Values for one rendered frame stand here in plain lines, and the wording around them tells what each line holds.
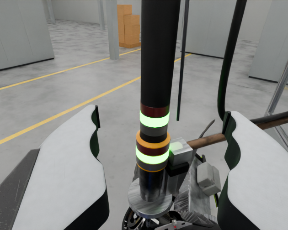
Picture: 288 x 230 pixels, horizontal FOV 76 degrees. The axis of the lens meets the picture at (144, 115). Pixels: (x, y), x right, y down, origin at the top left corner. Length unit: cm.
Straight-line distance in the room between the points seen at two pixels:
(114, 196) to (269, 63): 488
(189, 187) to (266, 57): 516
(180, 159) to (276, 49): 546
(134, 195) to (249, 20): 1222
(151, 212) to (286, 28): 546
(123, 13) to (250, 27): 704
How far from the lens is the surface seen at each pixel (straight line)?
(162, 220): 55
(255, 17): 1235
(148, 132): 21
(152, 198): 30
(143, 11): 18
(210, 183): 78
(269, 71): 578
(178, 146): 26
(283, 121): 41
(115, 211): 202
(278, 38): 563
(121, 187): 216
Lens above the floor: 172
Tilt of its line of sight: 32 degrees down
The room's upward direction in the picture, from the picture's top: 1 degrees clockwise
